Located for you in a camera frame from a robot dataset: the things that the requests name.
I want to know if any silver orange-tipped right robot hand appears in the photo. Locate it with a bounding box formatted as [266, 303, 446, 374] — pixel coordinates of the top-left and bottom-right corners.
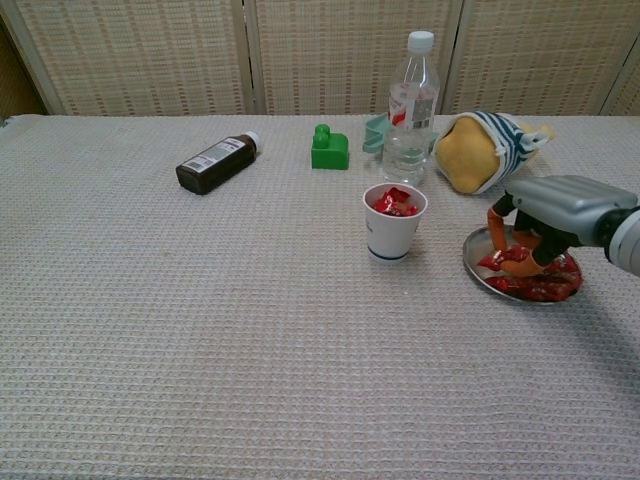
[485, 174, 640, 277]

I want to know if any yellow plush toy striped shirt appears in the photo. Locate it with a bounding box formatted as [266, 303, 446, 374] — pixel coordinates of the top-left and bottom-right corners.
[432, 110, 557, 196]

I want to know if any brown wooden board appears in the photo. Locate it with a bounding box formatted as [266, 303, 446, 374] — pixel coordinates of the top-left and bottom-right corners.
[0, 24, 49, 119]

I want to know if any round metal plate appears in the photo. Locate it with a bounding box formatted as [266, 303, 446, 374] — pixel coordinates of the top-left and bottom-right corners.
[462, 224, 584, 305]

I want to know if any beige woven table cloth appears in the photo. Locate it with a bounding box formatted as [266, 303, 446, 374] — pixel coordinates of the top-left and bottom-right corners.
[0, 113, 640, 480]

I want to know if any woven bamboo screen panel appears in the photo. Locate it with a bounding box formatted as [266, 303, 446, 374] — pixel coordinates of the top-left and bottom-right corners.
[599, 44, 640, 117]
[442, 0, 640, 117]
[0, 0, 259, 117]
[242, 0, 464, 117]

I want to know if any clear plastic water bottle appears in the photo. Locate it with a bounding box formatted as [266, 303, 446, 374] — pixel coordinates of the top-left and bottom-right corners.
[380, 30, 441, 187]

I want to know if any green toy building block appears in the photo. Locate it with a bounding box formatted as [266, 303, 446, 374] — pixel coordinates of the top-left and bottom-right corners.
[310, 123, 351, 171]

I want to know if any white paper cup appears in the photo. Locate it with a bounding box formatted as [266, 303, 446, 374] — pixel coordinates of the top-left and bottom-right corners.
[361, 182, 429, 265]

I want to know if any teal plastic dustpan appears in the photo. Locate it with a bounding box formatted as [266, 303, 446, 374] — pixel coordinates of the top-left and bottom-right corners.
[361, 112, 441, 155]

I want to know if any brown medicine bottle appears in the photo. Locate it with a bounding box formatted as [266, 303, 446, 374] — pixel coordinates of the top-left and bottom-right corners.
[174, 130, 262, 196]

